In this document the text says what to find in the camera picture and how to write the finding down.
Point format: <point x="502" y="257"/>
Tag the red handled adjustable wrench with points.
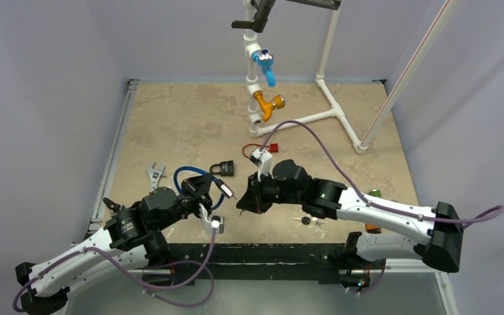
<point x="155" y="175"/>

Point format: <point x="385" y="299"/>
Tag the red cable seal lock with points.
<point x="272" y="148"/>

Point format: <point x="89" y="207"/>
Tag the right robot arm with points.
<point x="429" y="234"/>

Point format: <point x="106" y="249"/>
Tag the blue cable lock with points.
<point x="225" y="191"/>

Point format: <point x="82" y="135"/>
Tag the orange faucet valve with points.
<point x="267" y="107"/>

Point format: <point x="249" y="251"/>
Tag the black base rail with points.
<point x="324" y="263"/>

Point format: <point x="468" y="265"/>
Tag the white PVC pipe frame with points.
<point x="314" y="101"/>

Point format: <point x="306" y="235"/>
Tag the black padlock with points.
<point x="223" y="168"/>

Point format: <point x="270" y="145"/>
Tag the orange tool at right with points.
<point x="373" y="229"/>

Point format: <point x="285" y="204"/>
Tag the blue faucet valve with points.
<point x="264" y="58"/>

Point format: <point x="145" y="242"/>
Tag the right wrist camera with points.
<point x="262" y="159"/>

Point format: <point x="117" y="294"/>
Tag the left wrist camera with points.
<point x="210" y="223"/>

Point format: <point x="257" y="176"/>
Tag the green object at right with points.
<point x="375" y="193"/>

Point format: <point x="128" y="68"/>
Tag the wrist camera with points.
<point x="210" y="223"/>
<point x="262" y="159"/>

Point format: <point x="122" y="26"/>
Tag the key bunch with black fob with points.
<point x="309" y="221"/>

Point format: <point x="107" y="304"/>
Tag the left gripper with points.
<point x="199" y="188"/>

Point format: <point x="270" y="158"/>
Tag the white diagonal pole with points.
<point x="415" y="59"/>

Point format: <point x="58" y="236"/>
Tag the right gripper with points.
<point x="256" y="196"/>

